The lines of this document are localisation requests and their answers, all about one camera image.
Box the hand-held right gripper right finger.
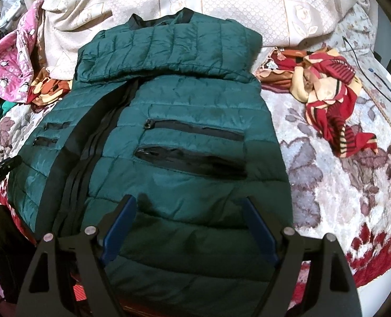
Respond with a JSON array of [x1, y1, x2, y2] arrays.
[[242, 196, 363, 317]]

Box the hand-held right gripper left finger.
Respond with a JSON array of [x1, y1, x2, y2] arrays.
[[16, 194, 137, 317]]

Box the green quilted jacket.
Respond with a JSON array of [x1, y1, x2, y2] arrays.
[[7, 8, 293, 307]]

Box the green cloth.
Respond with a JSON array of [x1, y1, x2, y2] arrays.
[[0, 101, 20, 123]]

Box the dark cloth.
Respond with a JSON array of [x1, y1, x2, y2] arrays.
[[0, 201, 38, 304]]

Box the orange floral cloth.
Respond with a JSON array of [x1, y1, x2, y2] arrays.
[[27, 68, 75, 113]]

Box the pink penguin print garment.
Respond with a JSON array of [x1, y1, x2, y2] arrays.
[[0, 0, 46, 106]]

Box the red striped scarf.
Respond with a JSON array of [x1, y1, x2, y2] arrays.
[[256, 47, 379, 158]]

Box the clear plastic bag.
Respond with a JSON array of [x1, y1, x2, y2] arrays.
[[0, 0, 26, 29]]

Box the cream embossed bedspread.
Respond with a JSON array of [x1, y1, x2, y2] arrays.
[[19, 0, 368, 80]]

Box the black cable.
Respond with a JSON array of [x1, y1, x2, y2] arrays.
[[342, 36, 391, 119]]

